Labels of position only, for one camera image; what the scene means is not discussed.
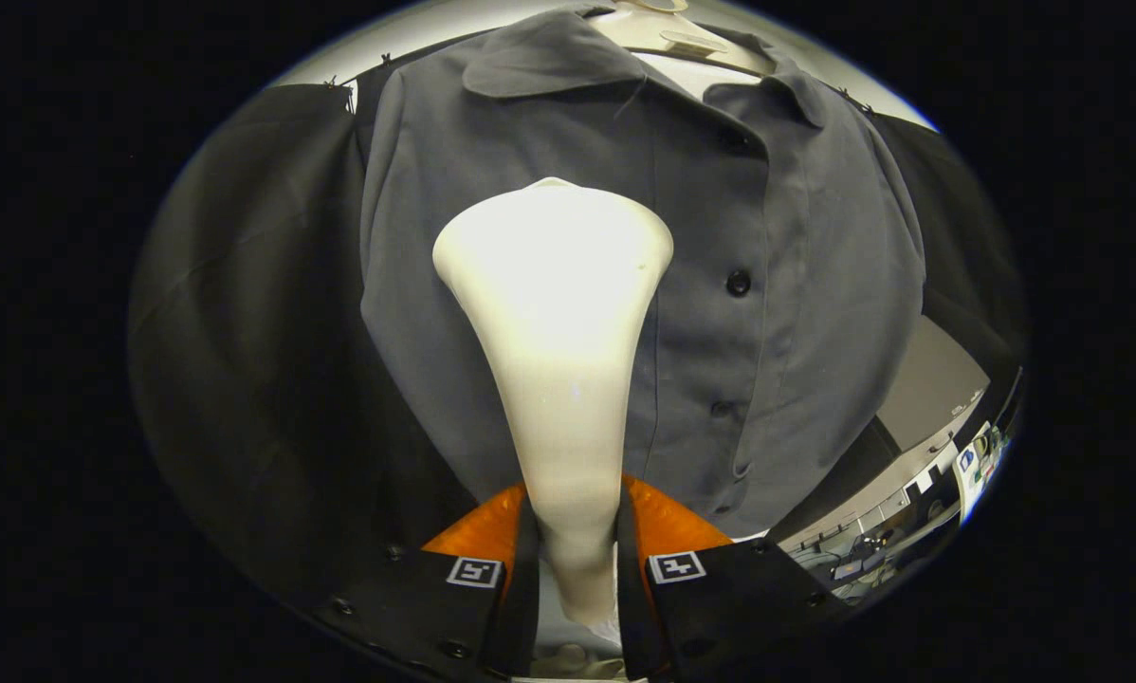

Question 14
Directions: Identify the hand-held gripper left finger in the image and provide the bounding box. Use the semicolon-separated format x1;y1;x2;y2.
317;479;542;683

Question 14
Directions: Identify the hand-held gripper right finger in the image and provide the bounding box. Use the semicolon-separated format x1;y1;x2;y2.
614;471;851;682

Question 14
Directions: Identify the white garment steamer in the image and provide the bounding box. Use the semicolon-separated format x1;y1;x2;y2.
432;177;675;629

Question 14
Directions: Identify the grey button shirt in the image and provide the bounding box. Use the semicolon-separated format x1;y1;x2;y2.
359;8;927;540

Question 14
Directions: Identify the white desk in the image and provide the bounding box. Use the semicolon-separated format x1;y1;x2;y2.
952;422;1010;523

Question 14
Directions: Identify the grey cabinet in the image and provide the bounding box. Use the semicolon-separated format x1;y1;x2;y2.
767;316;991;570

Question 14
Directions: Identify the black backdrop cloth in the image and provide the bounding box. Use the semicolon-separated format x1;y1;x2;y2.
127;24;1029;608

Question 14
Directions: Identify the white mannequin torso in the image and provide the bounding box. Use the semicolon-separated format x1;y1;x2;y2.
587;0;778;101

